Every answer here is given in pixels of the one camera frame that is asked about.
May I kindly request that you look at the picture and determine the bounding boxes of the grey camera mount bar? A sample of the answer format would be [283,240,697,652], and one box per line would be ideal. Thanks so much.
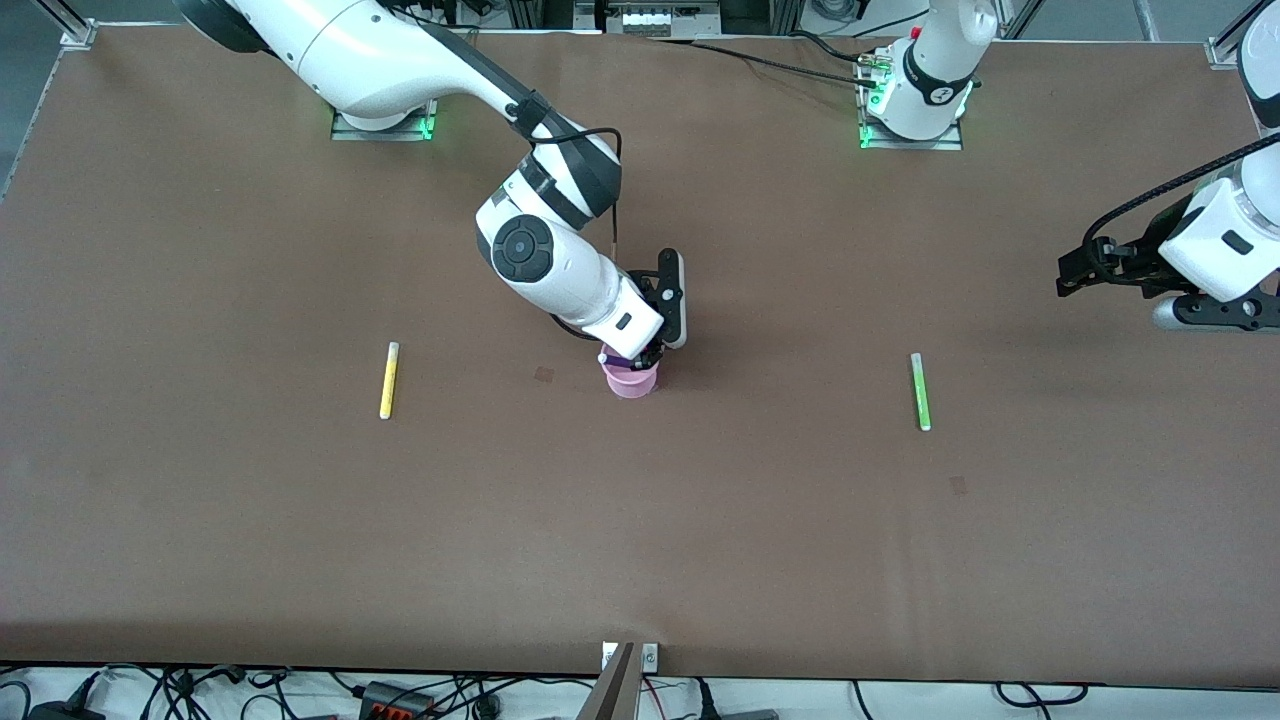
[575,642,641,720]

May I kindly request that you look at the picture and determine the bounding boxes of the long black base cable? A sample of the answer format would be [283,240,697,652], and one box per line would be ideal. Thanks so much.
[790,30,891,67]
[648,36,881,87]

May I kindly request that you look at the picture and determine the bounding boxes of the brown table cover sheet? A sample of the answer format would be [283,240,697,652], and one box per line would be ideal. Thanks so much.
[0,22,1280,691]

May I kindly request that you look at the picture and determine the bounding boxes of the white power strip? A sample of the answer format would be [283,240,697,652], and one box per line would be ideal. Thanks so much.
[600,0,721,39]

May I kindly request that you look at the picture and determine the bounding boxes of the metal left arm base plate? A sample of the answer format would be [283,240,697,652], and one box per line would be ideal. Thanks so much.
[857,48,966,152]

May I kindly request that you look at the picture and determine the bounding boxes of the orange black connector box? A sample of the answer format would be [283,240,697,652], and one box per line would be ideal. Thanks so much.
[358,681,437,720]

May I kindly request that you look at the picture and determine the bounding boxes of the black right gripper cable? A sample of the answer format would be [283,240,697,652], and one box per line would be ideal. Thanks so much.
[525,125,623,263]

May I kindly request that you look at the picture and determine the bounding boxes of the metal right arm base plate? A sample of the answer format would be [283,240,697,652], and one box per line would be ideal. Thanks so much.
[330,98,439,142]

